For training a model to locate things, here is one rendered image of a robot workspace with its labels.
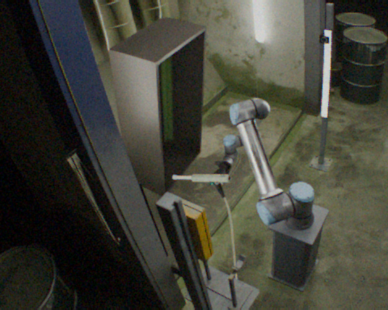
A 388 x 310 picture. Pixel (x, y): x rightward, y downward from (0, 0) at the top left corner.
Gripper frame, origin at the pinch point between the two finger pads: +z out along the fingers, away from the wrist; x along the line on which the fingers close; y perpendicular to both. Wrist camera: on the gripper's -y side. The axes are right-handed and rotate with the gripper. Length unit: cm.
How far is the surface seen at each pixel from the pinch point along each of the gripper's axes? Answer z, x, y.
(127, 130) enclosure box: 5, 49, -53
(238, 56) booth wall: -218, 59, -4
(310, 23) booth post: -202, -45, -36
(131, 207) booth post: 74, -7, -54
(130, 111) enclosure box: 5, 36, -68
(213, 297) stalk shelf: 87, -39, -4
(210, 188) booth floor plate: -47, 47, 56
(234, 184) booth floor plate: -59, 26, 60
